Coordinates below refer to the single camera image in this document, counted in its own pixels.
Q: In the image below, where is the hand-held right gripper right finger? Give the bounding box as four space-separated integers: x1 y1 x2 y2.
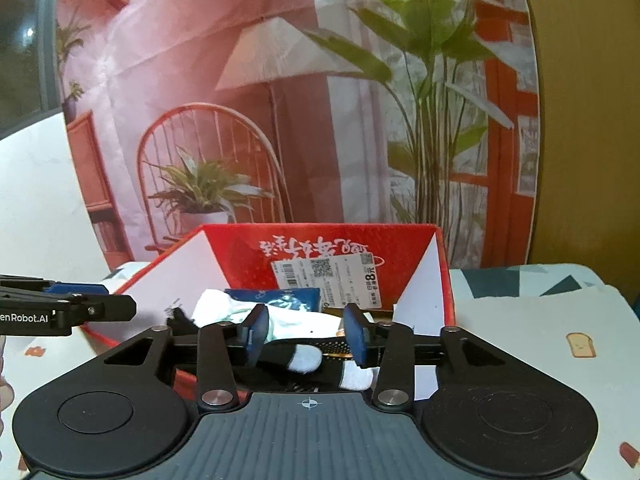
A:
342 303 506 408

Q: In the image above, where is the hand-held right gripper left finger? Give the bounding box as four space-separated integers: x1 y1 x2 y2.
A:
102 304 271 411

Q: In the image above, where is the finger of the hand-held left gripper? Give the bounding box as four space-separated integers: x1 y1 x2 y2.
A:
50 294 138 325
0 275 109 302

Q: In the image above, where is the blue cotton pad packet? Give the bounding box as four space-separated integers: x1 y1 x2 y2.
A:
224 287 322 316

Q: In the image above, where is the black and white sock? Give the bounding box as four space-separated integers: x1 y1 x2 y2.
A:
295 360 377 392
247 340 326 375

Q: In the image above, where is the red strawberry cardboard box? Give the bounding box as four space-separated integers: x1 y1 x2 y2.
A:
80 223 457 403

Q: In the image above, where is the person's left hand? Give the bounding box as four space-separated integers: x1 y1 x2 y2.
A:
0 336 15 436

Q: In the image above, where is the black dotted cloth item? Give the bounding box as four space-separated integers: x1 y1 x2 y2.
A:
317 339 353 361

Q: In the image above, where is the geometric patterned tablecloth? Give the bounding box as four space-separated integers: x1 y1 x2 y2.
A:
97 260 608 313

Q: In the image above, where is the white bear print mat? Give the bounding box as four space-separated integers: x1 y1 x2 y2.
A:
0 284 640 480

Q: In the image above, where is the dark window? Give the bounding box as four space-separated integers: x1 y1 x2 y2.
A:
0 0 68 137

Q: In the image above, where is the wall poster with plants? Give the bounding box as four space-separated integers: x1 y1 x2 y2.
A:
52 0 543 271

